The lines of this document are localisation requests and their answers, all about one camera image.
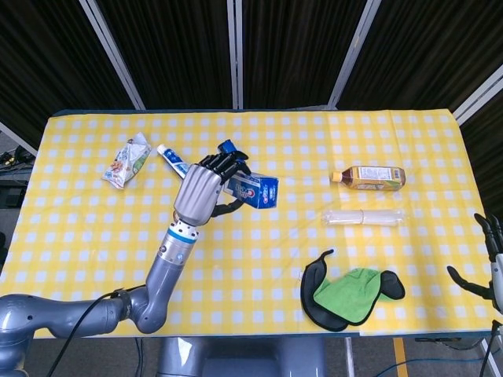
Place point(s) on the white blue toothpaste tube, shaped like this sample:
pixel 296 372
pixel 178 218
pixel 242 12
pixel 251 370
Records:
pixel 173 159

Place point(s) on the amber tea bottle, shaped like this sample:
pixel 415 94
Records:
pixel 373 178

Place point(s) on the white table leg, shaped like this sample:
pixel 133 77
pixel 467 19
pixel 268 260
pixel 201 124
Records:
pixel 349 357

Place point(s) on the crumpled white snack bag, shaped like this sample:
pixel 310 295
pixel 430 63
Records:
pixel 125 163

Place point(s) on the white partition frame post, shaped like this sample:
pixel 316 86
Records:
pixel 235 55
pixel 351 55
pixel 114 55
pixel 477 96
pixel 17 137

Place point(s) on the blue snack packet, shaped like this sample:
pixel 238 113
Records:
pixel 227 146

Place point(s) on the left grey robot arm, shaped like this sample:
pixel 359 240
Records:
pixel 157 290

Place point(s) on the green microfibre cloth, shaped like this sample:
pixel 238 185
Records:
pixel 349 296

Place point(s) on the black eye mask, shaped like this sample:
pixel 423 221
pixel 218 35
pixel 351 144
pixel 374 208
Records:
pixel 310 286

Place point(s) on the black floor equipment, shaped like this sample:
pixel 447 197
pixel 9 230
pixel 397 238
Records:
pixel 13 176

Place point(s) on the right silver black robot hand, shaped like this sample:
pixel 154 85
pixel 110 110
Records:
pixel 498 275

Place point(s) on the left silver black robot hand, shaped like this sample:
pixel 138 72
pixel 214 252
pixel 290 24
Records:
pixel 198 192

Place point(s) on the yellow white checked tablecloth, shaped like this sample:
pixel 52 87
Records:
pixel 251 275

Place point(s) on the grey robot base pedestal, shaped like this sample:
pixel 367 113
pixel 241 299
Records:
pixel 243 357

